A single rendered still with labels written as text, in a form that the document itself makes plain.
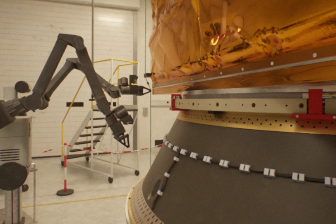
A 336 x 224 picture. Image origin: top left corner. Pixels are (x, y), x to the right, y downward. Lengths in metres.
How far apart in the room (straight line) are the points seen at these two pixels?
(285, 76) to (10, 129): 1.35
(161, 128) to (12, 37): 5.28
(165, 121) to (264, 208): 8.29
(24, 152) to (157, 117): 7.53
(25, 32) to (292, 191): 8.44
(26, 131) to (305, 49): 1.39
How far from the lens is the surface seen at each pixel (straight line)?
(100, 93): 1.47
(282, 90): 0.94
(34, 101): 1.44
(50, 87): 1.93
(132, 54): 8.78
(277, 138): 0.92
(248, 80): 0.95
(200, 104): 1.10
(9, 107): 1.46
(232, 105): 0.97
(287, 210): 0.86
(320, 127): 0.92
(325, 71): 0.72
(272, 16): 0.81
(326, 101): 0.88
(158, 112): 8.97
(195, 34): 1.31
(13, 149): 1.64
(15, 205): 1.78
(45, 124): 8.55
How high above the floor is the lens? 1.71
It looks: level
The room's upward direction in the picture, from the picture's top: straight up
